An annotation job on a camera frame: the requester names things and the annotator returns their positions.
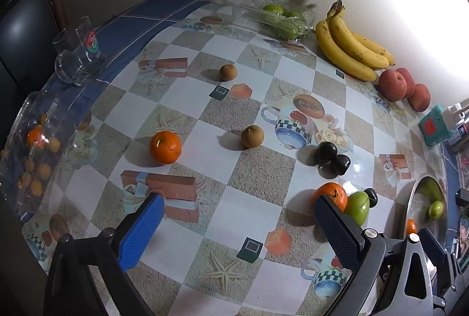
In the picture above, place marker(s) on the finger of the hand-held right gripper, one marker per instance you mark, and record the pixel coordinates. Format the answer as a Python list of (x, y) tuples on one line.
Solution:
[(462, 198), (434, 246)]

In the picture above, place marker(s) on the clear plastic clamshell container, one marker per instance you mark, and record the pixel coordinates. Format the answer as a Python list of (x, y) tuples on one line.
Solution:
[(249, 12)]

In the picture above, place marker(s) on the white plastic object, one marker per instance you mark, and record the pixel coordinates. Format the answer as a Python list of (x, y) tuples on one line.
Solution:
[(456, 114)]

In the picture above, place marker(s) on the yellow banana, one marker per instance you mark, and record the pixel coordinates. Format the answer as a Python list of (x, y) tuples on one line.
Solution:
[(340, 56), (355, 43), (381, 48)]

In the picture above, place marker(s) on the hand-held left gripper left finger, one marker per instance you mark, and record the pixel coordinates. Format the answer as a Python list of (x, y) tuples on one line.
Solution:
[(141, 224)]

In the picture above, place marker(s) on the cluster of small yellow fruits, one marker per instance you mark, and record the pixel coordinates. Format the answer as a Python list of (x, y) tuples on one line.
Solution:
[(44, 171)]

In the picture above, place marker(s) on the mandarin orange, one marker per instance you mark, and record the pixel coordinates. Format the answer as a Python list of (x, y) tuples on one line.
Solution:
[(333, 193), (165, 148), (36, 137)]

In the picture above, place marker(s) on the clear plastic fruit box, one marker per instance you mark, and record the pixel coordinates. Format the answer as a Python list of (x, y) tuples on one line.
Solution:
[(55, 107)]

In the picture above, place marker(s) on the clear glass mug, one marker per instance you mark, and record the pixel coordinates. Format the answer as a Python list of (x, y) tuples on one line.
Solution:
[(78, 56)]

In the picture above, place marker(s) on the dark grey furniture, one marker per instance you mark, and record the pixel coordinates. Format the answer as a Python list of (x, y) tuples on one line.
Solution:
[(22, 30)]

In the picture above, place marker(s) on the brown wooden post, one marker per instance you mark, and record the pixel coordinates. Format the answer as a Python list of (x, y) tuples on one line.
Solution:
[(58, 1)]

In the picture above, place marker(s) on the brown longan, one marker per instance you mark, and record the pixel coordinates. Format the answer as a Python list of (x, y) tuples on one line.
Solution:
[(228, 72), (252, 136)]

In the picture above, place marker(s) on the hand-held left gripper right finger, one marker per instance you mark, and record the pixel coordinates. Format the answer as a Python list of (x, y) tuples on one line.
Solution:
[(337, 228)]

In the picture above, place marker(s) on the small dark fruit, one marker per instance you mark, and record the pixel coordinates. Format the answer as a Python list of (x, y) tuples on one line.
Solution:
[(372, 197)]

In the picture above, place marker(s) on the printed checkered tablecloth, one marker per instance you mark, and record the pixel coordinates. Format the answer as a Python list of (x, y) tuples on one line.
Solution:
[(256, 110)]

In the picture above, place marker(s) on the metal bowl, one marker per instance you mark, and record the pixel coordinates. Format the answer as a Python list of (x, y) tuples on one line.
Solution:
[(421, 206)]

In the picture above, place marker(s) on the blue white packet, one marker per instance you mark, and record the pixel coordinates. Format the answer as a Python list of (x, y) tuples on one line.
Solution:
[(460, 140)]

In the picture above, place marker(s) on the teal box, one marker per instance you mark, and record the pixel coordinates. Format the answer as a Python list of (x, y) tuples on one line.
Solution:
[(434, 125)]

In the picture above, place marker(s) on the dark plum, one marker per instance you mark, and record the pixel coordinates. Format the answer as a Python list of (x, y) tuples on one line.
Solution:
[(341, 165), (327, 152)]

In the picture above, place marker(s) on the small green fruit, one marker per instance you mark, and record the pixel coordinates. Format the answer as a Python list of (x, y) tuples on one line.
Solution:
[(293, 14), (273, 9), (282, 26)]

